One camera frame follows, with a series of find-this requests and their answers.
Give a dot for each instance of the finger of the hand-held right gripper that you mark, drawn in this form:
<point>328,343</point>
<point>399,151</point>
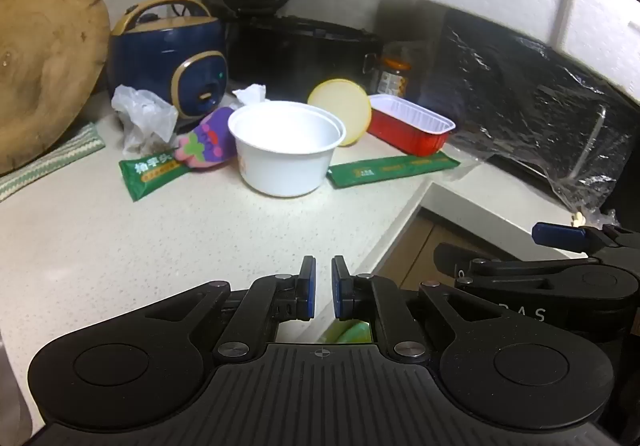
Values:
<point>452,258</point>
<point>557,234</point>

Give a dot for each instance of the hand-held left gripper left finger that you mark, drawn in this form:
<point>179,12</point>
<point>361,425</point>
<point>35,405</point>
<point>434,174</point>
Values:
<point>308,288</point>

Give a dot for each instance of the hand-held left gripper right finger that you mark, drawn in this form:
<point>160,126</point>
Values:
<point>340,290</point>

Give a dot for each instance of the dark green slim packet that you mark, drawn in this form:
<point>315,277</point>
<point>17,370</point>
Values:
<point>390,170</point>

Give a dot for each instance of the white plastic bowl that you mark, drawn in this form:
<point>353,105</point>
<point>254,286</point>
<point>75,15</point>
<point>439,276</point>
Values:
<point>285,161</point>

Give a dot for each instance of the yellow round lid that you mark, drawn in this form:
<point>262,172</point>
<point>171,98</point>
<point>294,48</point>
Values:
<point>340,106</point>

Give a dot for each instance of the green packet white lettering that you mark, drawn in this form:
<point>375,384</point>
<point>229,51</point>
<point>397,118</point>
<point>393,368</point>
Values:
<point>150,174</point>

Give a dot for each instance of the beige cabinet door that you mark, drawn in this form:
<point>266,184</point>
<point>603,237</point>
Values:
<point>415,246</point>

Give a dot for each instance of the red plastic food tray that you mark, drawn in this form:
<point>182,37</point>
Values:
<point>410,139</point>

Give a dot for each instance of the purple pink plush item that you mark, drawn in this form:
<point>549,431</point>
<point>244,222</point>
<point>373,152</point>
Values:
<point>212,141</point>

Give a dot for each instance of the glass jar orange lid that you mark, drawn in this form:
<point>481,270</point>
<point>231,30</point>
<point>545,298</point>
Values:
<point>395,76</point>

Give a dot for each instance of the white tissue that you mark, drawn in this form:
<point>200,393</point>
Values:
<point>252,94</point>

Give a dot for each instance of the crumpled white plastic bag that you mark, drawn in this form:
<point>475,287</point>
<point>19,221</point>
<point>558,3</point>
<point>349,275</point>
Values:
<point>145,116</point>

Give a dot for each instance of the black air fryer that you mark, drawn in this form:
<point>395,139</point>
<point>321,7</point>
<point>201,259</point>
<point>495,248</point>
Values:
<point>300,51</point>

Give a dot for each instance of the blue rice cooker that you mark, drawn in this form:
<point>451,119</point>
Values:
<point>160,51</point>

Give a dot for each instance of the green striped cloth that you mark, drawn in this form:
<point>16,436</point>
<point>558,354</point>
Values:
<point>60,156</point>

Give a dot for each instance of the round wooden cutting board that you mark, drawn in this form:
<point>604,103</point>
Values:
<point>45,66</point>

